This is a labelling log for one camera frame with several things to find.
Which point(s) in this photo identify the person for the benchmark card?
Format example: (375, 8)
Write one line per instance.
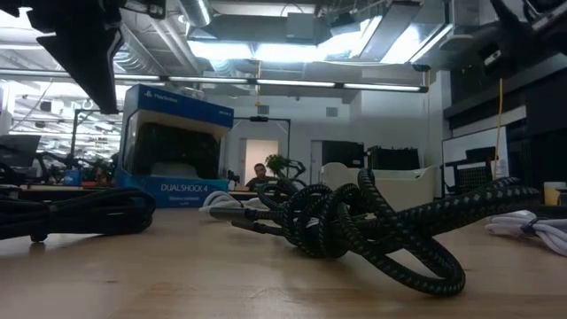
(260, 170)

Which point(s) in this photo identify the long ceiling light bar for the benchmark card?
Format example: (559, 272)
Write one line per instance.
(292, 83)

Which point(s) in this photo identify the beige plastic bin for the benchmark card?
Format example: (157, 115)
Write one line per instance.
(398, 186)

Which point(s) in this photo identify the black metal frame stand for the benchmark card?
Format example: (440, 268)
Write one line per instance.
(73, 133)

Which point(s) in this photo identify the black perforated stand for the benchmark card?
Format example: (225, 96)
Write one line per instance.
(474, 177)

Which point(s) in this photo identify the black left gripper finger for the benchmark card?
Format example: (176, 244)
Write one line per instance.
(93, 62)

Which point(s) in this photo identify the black cabinet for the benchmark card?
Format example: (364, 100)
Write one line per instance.
(343, 154)

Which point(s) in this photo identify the green potted plant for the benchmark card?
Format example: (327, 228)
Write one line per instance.
(275, 163)

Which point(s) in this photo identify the dark computer monitor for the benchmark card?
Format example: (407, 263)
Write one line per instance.
(17, 150)

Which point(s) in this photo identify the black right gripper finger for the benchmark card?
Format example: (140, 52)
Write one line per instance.
(518, 53)

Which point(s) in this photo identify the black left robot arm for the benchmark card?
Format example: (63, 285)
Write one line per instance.
(9, 6)

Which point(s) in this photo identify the black background robot arm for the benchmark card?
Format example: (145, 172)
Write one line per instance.
(297, 167)

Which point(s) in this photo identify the blue DualShock 4 box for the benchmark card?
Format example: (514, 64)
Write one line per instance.
(177, 146)

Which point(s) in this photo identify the white board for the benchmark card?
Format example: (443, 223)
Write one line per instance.
(456, 148)

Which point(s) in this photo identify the black equipment case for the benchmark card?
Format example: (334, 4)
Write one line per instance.
(393, 158)

